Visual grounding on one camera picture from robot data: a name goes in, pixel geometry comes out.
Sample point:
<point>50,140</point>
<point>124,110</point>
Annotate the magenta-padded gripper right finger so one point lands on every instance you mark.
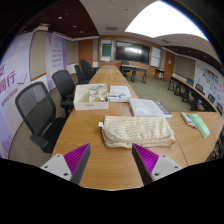
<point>165,166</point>

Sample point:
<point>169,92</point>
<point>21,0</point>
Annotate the wooden desk with dark legs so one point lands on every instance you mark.
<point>135,67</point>

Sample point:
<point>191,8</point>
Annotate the black swivel chair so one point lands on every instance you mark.
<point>124,62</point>

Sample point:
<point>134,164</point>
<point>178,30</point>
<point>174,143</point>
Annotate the black mesh office chair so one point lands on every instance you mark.
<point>35,110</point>
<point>63,85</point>

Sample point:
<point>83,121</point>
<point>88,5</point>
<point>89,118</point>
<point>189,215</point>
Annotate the white wall board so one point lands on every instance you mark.
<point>155,56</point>

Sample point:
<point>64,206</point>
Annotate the colourful wall posters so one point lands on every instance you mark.
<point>213,83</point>

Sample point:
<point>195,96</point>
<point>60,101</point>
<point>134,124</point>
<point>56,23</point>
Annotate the row of black office chairs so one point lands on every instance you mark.
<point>210,97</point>

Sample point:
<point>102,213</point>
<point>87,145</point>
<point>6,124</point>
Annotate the white box of markers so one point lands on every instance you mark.
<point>187,119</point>

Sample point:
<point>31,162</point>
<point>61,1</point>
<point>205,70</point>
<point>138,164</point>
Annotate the green framed wall board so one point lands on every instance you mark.
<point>106,50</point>

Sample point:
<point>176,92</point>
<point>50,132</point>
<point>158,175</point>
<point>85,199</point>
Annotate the cream zigzag patterned towel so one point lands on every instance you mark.
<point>136,130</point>

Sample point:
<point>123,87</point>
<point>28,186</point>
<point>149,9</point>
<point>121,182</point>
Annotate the purple and white wall banner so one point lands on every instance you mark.
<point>56,56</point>

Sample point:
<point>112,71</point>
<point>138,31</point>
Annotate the group of black office chairs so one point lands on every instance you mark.
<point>85,70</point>

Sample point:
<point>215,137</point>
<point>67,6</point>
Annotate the large white purple wall banner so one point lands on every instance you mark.
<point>13,86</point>

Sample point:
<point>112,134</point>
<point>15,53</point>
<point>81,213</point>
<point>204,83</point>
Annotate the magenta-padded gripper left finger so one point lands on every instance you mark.
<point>56,165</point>

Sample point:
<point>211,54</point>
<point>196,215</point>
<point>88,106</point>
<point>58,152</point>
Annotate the blue and white packet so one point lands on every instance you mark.
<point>118,98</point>

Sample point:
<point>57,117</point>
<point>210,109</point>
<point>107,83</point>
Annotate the small dark side table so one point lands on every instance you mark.
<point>159,70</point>

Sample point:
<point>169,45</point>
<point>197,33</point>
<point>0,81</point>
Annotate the large white book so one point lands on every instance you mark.
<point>145,107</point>

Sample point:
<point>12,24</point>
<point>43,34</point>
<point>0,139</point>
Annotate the white printed paper sheet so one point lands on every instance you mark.
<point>120,90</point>

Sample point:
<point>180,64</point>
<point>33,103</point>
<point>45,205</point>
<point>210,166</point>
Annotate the green booklet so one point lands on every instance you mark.
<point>201,125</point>

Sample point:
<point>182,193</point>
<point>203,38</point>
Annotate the long row of wooden desks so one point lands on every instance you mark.
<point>190,88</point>

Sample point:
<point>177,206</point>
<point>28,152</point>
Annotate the bright ceiling light panel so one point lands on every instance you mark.
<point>163,20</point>

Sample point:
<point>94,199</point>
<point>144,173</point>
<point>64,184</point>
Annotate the large black wall screen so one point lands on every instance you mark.
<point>132,52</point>

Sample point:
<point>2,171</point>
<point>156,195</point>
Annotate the white compartment box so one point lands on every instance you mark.
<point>90,105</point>

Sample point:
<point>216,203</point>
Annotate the wooden door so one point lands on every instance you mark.
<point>85,51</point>
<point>169,63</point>

